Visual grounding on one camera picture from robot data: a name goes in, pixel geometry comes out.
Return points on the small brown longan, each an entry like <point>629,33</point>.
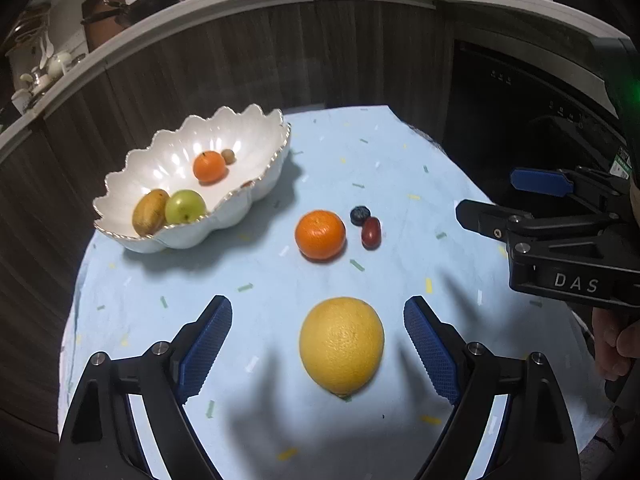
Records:
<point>229,156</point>

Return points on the large yellow orange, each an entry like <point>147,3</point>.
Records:
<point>342,342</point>

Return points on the dark wood base cabinet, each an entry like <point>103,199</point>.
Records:
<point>250,60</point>

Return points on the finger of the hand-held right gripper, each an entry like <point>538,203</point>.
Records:
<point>540,181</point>
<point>480,215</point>

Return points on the white teapot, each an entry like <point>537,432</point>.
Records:
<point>59,64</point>

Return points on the green jujube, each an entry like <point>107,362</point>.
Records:
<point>185,206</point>

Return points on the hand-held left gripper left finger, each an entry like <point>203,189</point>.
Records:
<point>202,355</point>

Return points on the black dishwasher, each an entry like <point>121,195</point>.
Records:
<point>500,125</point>

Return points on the white hanging spoons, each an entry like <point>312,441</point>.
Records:
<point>47,52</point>

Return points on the brown kiwi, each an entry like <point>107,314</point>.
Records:
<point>149,212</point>

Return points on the light blue confetti tablecloth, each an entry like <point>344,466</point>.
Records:
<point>350,150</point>

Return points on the white scalloped bowl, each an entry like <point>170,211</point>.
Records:
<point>175,155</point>

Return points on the dark red date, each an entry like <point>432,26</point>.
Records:
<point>371,233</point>

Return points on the brown cutting board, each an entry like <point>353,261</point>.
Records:
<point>95,30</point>

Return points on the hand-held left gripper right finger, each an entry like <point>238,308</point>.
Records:
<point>432,355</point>

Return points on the person's right hand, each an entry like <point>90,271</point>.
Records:
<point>615,345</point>

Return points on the orange tangerine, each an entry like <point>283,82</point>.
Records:
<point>210,167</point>
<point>320,235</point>

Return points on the dark blueberry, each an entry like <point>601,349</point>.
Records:
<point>358,215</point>

